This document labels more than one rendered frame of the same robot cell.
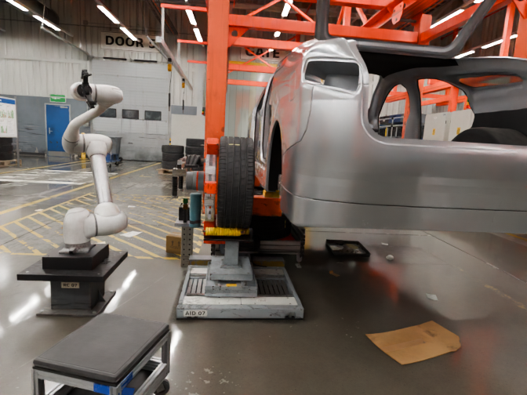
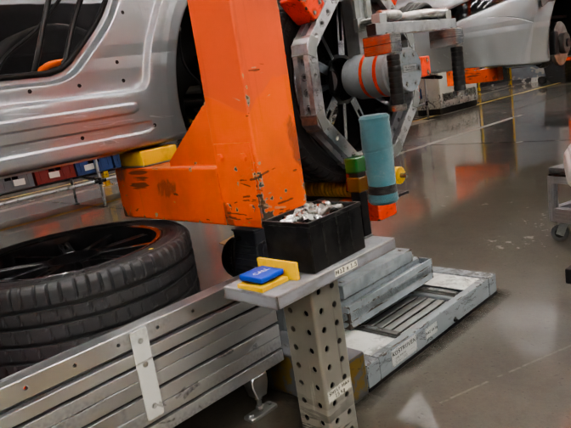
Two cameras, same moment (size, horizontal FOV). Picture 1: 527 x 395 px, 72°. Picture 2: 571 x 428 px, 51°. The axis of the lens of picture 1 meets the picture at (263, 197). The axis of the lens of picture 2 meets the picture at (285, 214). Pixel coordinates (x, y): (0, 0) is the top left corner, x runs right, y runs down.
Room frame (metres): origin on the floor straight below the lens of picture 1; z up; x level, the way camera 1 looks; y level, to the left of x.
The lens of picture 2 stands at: (3.98, 1.70, 0.86)
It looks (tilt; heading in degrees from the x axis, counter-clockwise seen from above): 12 degrees down; 232
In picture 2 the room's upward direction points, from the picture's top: 9 degrees counter-clockwise
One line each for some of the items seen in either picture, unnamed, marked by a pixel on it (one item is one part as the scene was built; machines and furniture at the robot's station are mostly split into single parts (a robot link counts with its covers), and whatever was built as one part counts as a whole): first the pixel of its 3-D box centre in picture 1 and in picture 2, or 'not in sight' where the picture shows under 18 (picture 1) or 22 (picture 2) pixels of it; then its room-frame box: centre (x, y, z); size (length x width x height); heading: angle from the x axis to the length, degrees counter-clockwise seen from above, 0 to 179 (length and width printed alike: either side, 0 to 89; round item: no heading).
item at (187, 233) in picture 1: (187, 243); (319, 358); (3.15, 0.66, 0.21); 0.10 x 0.10 x 0.42; 7
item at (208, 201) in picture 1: (211, 181); (361, 76); (2.59, 0.38, 0.85); 0.54 x 0.07 x 0.54; 7
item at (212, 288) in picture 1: (230, 277); (352, 284); (2.59, 0.21, 0.13); 0.50 x 0.36 x 0.10; 7
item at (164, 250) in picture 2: (257, 219); (80, 288); (3.47, 0.04, 0.39); 0.66 x 0.66 x 0.24
